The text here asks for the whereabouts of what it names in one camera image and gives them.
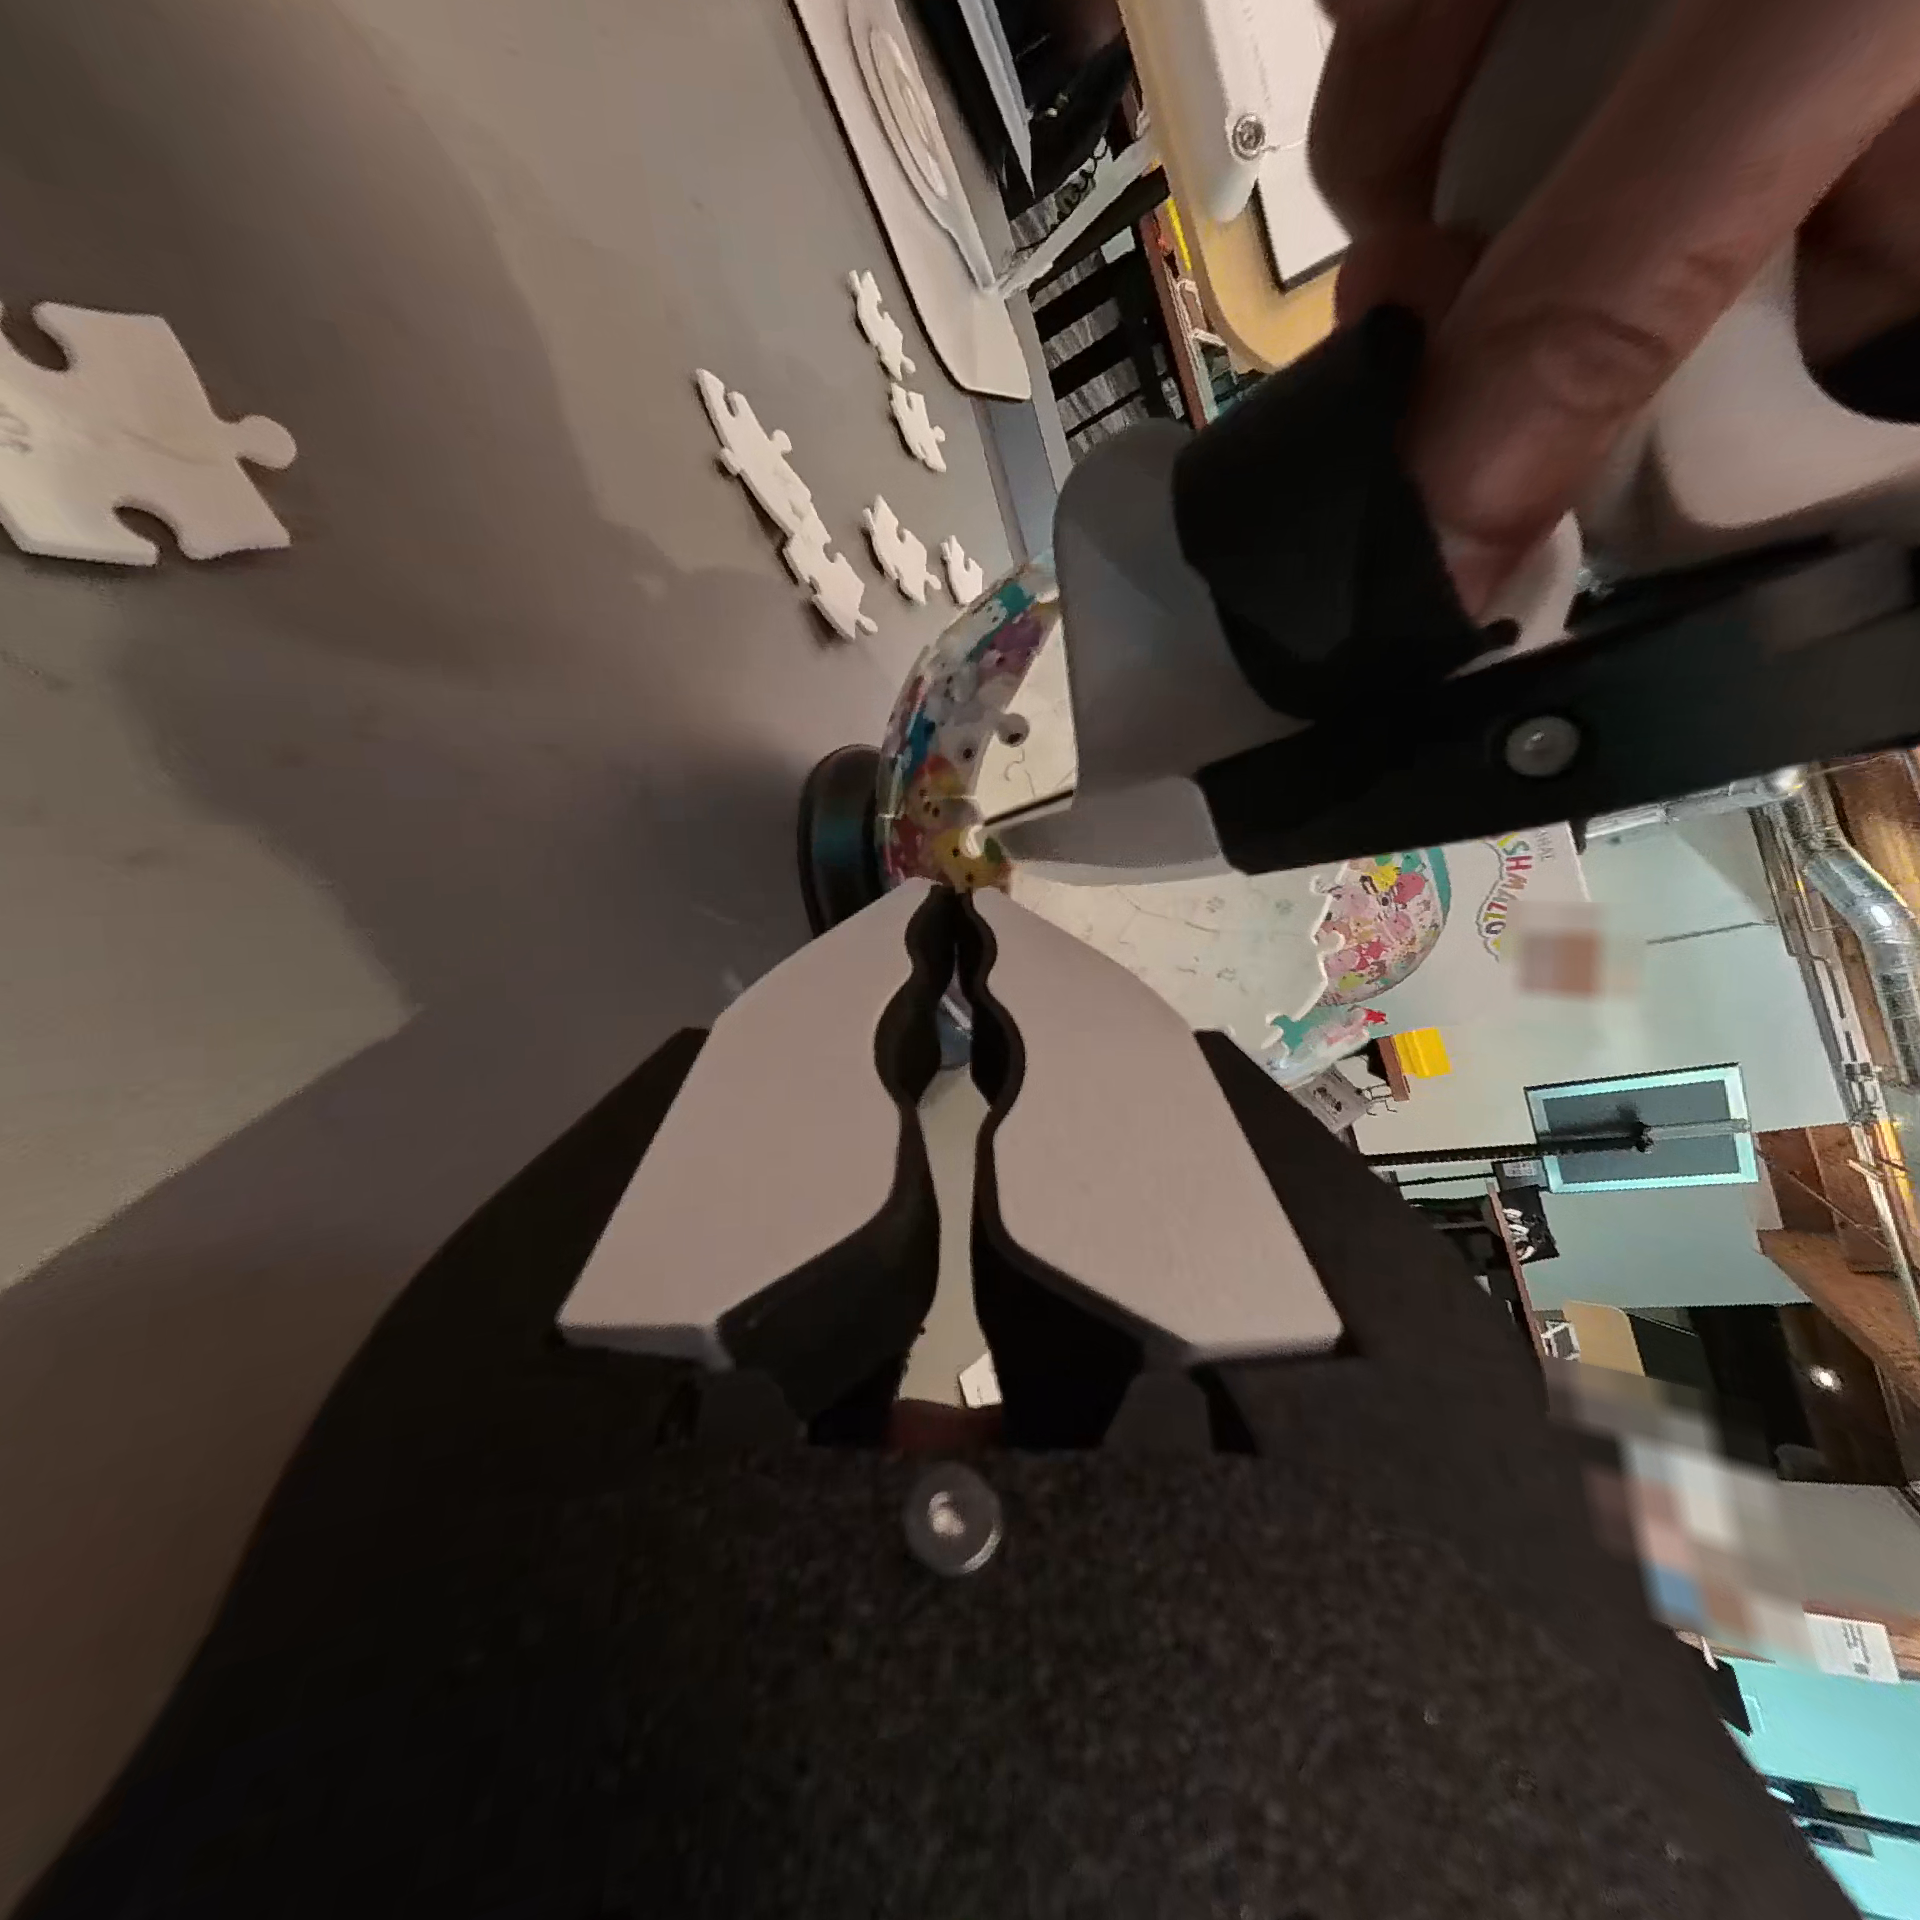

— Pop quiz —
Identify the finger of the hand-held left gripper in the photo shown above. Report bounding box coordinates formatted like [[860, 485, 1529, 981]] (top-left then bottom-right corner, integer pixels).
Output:
[[996, 420, 1315, 882]]

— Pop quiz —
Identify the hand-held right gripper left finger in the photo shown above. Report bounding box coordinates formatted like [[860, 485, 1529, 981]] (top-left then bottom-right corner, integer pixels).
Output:
[[556, 882, 961, 1449]]

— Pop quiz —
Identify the dark shelving rack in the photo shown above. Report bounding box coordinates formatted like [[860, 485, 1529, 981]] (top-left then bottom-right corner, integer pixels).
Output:
[[1036, 150, 1187, 452]]

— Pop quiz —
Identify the person's left hand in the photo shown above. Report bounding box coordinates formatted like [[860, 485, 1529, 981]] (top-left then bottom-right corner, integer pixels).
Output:
[[1311, 0, 1920, 618]]

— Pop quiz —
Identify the black puzzle ball stand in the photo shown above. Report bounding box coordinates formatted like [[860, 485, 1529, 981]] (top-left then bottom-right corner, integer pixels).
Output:
[[796, 744, 903, 944]]

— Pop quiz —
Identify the partly built puzzle ball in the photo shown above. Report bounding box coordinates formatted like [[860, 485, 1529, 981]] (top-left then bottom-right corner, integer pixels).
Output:
[[883, 551, 1391, 1087]]

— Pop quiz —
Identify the silver air duct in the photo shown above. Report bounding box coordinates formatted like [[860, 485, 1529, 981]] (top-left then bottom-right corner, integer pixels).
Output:
[[1777, 808, 1920, 992]]

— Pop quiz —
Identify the teal framed window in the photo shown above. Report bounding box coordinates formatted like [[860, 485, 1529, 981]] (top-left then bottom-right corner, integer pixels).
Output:
[[1527, 1065, 1757, 1198]]

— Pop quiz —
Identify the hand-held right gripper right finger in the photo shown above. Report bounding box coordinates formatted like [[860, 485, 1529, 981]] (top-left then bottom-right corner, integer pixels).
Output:
[[968, 885, 1345, 1454]]

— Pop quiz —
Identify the white sheet with circle print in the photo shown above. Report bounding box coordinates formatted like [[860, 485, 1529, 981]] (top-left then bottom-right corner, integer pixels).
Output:
[[792, 0, 1039, 404]]

